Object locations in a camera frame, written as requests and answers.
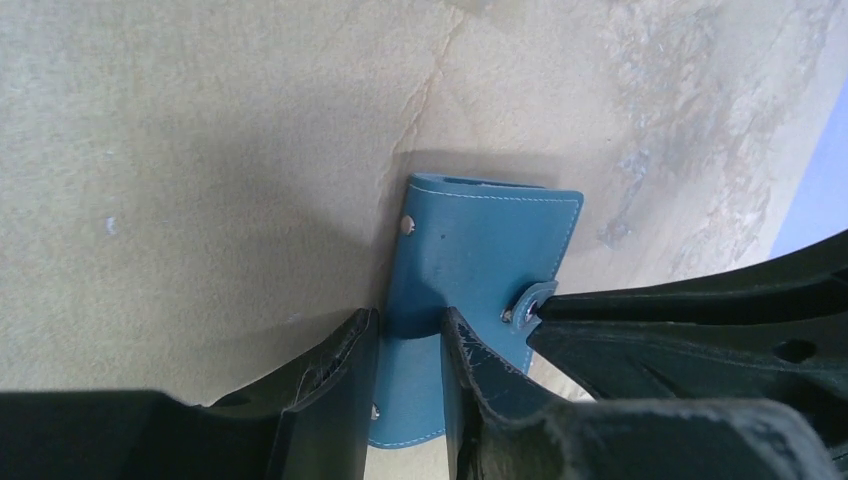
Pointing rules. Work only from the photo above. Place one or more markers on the blue leather card holder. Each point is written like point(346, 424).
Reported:
point(491, 250)

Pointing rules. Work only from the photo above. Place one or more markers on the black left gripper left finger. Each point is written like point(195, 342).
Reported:
point(308, 419)

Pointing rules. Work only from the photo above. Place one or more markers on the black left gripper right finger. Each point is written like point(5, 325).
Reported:
point(500, 424)

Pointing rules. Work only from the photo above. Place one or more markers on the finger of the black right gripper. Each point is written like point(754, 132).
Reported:
point(806, 284)
point(802, 364)

